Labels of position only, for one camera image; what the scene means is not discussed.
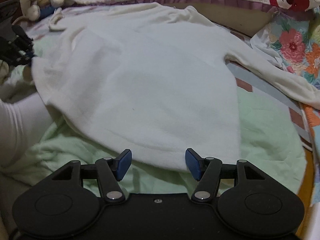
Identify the white fleece sweater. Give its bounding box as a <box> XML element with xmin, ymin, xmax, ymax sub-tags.
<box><xmin>31</xmin><ymin>3</ymin><xmax>319</xmax><ymax>171</ymax></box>

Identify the white sleeved forearm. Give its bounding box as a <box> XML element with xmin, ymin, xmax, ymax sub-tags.
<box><xmin>1</xmin><ymin>93</ymin><xmax>59</xmax><ymax>167</ymax></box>

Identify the stuffed bunny toy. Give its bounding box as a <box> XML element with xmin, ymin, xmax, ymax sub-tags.
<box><xmin>25</xmin><ymin>0</ymin><xmax>66</xmax><ymax>22</ymax></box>

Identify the light green blanket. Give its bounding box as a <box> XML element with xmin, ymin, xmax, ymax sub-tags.
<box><xmin>1</xmin><ymin>36</ymin><xmax>306</xmax><ymax>193</ymax></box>

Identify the colourful floral quilt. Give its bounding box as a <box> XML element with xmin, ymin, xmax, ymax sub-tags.
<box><xmin>251</xmin><ymin>12</ymin><xmax>320</xmax><ymax>208</ymax></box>

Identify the beige wooden headboard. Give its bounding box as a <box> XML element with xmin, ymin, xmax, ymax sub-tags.
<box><xmin>169</xmin><ymin>3</ymin><xmax>273</xmax><ymax>37</ymax></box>

